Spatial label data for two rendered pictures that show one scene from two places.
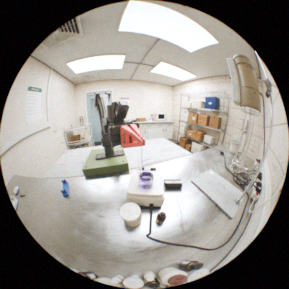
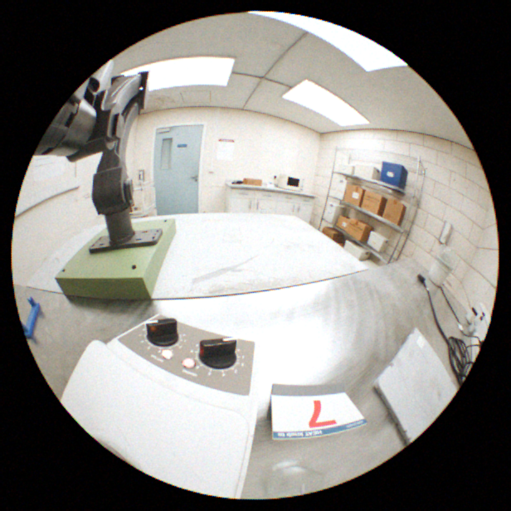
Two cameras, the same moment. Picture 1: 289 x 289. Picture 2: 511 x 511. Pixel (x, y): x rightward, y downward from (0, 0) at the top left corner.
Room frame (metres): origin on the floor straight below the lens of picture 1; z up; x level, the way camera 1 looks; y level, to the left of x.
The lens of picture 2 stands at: (0.28, -0.06, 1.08)
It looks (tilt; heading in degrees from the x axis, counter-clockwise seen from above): 31 degrees down; 359
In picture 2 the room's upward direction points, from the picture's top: 8 degrees clockwise
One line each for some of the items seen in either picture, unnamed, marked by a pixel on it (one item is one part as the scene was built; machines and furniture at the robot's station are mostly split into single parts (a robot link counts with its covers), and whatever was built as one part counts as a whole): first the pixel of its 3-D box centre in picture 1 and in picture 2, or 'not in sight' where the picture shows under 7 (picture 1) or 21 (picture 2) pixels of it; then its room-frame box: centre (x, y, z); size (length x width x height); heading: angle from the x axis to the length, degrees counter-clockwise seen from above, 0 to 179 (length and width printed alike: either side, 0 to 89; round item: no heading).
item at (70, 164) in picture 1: (124, 188); (184, 323); (0.60, 0.23, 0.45); 1.20 x 0.48 x 0.90; 110
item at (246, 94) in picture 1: (244, 83); not in sight; (0.18, -0.38, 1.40); 0.15 x 0.11 x 0.24; 20
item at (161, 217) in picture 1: (161, 217); not in sight; (0.10, -0.05, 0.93); 0.03 x 0.03 x 0.07
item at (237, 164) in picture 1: (245, 141); not in sight; (0.16, -0.39, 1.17); 0.07 x 0.07 x 0.25
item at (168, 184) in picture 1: (173, 181); (318, 407); (0.27, -0.14, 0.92); 0.09 x 0.06 x 0.04; 83
